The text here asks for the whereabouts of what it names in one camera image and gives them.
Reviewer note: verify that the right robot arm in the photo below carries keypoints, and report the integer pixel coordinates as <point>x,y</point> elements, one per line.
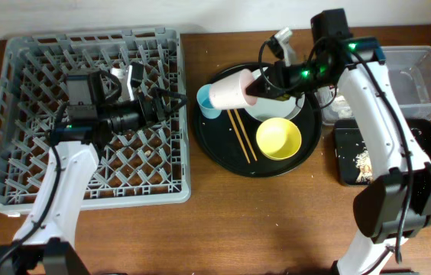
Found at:
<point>396,206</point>

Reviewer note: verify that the grey round plate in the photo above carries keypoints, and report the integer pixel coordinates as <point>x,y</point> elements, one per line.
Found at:
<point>263,109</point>

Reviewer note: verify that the yellow bowl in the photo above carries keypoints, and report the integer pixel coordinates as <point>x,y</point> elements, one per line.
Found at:
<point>278,138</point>

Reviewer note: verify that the clear plastic bin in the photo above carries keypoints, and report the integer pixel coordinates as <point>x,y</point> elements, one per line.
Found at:
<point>410,78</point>

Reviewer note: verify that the black rectangular tray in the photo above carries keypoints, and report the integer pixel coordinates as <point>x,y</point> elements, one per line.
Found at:
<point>420,128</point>

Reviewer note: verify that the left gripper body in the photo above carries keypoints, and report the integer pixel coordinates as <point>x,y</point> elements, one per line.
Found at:
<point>150,118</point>

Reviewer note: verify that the grey dishwasher rack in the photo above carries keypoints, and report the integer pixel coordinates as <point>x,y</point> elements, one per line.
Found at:
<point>148,167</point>

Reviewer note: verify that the food scraps pile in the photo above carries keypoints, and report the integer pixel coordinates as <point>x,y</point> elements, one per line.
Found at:
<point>353,157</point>

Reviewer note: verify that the blue plastic cup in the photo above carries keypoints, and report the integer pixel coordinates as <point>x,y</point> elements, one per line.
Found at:
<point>204,103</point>

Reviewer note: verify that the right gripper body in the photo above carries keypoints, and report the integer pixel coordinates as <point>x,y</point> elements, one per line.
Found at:
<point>290,80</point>

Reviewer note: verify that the wooden chopstick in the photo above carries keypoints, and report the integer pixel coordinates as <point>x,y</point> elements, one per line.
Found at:
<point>245,134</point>
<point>238,136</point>

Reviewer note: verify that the pink plastic cup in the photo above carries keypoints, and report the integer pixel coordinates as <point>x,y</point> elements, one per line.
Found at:
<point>230,92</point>

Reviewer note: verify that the round black tray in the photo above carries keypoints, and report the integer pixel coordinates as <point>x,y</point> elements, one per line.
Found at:
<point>218,140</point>

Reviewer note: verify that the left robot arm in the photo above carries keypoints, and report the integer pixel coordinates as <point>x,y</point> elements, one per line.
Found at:
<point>82,129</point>

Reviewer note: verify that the white tissue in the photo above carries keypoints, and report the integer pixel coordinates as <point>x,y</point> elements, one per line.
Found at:
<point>341,107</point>

